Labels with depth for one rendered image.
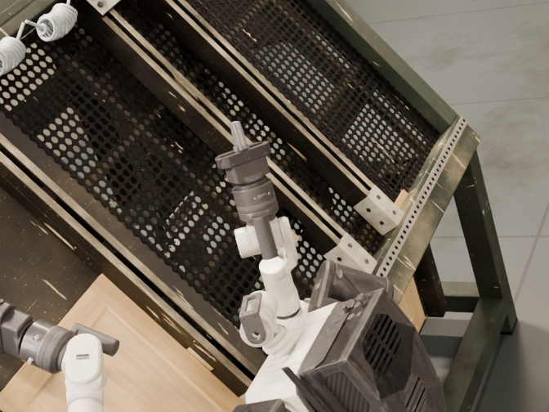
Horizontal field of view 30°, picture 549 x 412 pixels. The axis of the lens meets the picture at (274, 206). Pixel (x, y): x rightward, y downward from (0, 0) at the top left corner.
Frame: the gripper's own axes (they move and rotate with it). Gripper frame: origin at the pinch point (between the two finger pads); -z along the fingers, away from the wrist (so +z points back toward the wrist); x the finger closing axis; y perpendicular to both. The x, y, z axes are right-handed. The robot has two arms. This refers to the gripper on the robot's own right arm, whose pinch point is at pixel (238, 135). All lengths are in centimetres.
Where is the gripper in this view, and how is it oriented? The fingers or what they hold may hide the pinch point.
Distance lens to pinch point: 218.0
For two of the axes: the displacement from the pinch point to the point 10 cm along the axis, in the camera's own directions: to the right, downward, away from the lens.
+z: 2.5, 9.4, 2.4
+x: -8.6, 3.3, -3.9
